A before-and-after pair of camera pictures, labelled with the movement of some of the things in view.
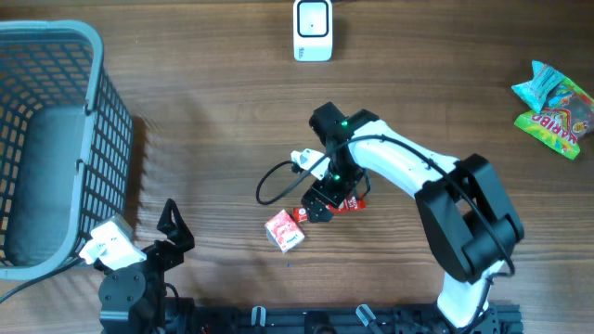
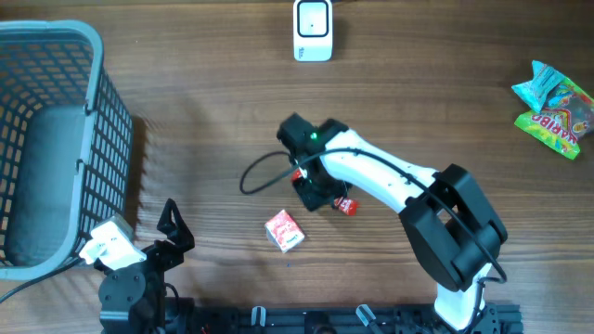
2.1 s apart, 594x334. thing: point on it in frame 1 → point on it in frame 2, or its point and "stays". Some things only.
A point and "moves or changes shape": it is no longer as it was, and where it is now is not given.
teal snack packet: x=536 y=90 stays
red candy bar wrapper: x=350 y=204 moves or changes shape
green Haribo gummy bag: x=568 y=115 stays
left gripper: x=176 y=233 stays
